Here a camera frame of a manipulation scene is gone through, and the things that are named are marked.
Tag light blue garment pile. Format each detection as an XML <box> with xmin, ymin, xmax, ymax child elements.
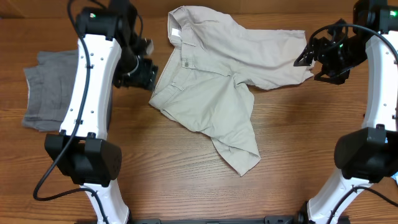
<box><xmin>391</xmin><ymin>174</ymin><xmax>398</xmax><ymax>184</ymax></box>

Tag beige shorts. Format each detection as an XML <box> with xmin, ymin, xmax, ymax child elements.
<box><xmin>149</xmin><ymin>6</ymin><xmax>312</xmax><ymax>175</ymax></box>

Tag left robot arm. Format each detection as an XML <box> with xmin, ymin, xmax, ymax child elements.
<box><xmin>44</xmin><ymin>0</ymin><xmax>158</xmax><ymax>223</ymax></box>

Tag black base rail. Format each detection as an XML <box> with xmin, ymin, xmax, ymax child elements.
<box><xmin>131</xmin><ymin>215</ymin><xmax>296</xmax><ymax>224</ymax></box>

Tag folded grey shorts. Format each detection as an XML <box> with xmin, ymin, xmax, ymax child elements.
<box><xmin>22</xmin><ymin>50</ymin><xmax>78</xmax><ymax>132</ymax></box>

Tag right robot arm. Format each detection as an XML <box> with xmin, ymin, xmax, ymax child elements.
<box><xmin>294</xmin><ymin>0</ymin><xmax>397</xmax><ymax>223</ymax></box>

